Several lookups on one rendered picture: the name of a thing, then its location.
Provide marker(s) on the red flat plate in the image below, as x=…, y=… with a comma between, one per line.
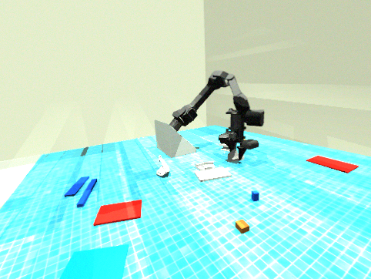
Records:
x=333, y=164
x=118, y=212

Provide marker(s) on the cyan flat plate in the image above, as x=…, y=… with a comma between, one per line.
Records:
x=99, y=263

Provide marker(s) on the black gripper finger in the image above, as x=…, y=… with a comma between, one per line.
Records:
x=232, y=146
x=241, y=152

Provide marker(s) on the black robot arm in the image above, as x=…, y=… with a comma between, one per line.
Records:
x=243, y=114

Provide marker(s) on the small blue block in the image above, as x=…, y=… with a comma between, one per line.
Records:
x=255, y=195

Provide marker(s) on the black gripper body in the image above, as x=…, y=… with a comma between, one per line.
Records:
x=246, y=144

